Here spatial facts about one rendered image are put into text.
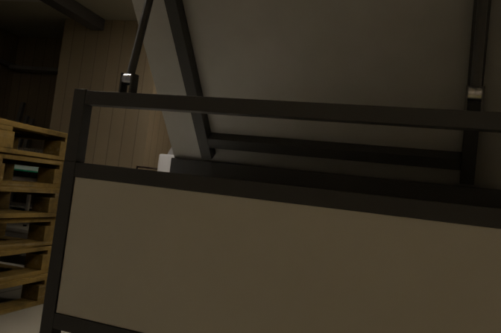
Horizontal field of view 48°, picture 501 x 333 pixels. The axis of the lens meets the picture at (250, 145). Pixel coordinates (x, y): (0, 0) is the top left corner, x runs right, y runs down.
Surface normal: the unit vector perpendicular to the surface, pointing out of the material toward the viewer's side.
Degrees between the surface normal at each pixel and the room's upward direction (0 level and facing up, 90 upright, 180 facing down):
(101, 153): 90
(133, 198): 90
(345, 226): 90
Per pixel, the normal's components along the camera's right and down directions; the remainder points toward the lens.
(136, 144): -0.25, -0.11
